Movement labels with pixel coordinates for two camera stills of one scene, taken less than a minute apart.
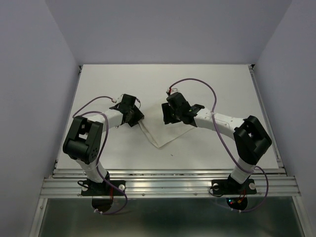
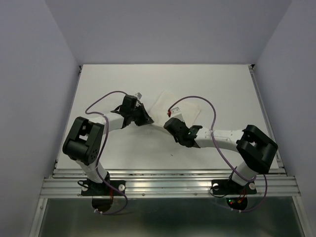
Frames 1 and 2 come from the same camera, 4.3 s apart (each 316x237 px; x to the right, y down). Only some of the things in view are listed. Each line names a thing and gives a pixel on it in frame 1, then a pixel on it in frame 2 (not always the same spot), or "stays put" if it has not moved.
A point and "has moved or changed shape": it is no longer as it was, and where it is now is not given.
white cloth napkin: [160, 134] has moved or changed shape
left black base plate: [90, 187] stays put
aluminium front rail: [171, 183] stays put
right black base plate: [229, 186] stays put
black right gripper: [167, 117] → [176, 138]
